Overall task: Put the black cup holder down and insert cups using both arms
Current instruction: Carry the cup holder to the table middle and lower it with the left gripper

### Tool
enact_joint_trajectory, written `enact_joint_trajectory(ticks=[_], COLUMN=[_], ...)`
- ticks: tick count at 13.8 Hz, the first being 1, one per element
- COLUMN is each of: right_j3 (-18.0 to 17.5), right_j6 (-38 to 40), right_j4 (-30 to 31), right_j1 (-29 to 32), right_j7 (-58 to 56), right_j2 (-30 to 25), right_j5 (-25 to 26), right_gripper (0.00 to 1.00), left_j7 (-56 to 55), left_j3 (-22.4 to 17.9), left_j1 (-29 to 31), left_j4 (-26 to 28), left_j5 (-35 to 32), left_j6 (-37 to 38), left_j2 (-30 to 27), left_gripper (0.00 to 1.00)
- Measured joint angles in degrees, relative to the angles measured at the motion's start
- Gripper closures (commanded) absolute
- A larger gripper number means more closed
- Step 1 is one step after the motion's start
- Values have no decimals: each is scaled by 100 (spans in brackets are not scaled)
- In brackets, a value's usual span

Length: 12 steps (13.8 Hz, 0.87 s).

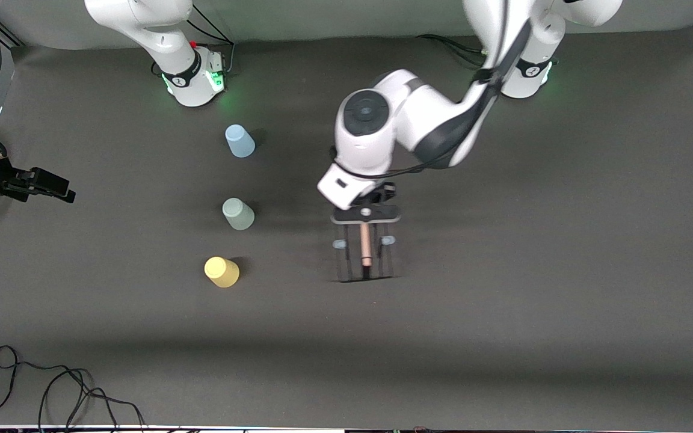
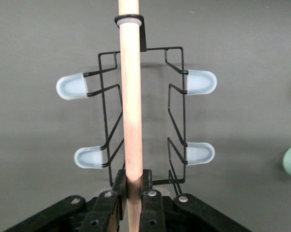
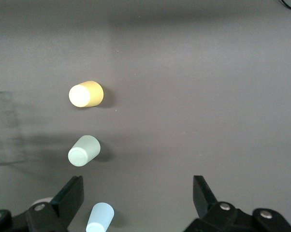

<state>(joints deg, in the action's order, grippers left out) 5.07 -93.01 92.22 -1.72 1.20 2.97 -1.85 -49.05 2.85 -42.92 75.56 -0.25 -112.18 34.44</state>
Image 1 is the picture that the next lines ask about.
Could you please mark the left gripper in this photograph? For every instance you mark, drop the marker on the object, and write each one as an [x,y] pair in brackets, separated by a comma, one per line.
[384,193]

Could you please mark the pale green plastic cup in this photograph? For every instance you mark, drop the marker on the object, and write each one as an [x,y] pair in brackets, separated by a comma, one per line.
[238,214]

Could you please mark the yellow plastic cup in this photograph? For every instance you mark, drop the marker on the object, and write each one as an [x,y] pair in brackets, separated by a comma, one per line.
[222,272]

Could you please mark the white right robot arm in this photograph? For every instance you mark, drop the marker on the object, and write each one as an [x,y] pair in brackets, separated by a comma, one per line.
[172,48]

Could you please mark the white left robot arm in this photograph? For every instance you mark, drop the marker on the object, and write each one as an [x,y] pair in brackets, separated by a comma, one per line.
[418,114]

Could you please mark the light blue plastic cup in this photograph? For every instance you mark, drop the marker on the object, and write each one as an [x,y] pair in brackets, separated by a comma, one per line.
[240,141]

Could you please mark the metal frame rail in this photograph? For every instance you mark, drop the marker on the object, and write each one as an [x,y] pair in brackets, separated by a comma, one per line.
[9,36]

